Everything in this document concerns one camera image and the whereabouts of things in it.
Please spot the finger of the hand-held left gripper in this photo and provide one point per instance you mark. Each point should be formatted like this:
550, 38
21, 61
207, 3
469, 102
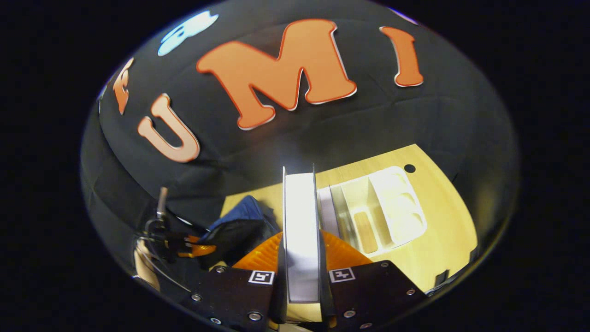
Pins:
198, 251

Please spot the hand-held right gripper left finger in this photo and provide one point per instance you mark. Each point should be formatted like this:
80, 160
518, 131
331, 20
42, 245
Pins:
230, 295

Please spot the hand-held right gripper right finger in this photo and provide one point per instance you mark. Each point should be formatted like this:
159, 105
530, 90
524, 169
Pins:
368, 295

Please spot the blue schoolbag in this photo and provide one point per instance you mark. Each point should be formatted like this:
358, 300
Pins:
239, 230

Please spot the white bookshelf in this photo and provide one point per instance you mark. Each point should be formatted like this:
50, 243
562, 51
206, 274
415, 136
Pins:
396, 207

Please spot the black cover book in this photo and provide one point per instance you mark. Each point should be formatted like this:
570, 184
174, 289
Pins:
302, 230

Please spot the black round table grommet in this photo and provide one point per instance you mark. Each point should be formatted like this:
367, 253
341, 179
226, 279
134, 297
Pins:
409, 168

